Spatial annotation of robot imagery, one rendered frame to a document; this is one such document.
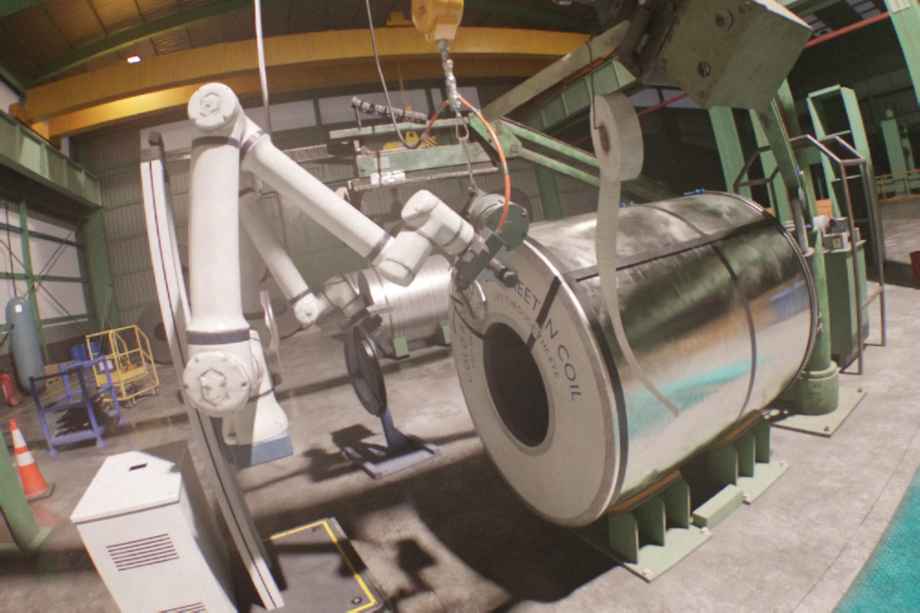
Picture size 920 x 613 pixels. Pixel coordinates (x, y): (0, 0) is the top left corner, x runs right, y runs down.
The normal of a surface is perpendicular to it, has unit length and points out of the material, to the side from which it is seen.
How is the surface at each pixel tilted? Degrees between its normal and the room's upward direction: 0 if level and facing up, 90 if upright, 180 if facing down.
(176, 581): 90
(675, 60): 90
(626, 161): 133
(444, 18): 114
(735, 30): 90
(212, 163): 91
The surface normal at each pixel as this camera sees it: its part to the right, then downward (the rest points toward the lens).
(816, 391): -0.73, 0.18
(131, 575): 0.49, -0.07
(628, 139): 0.02, 0.33
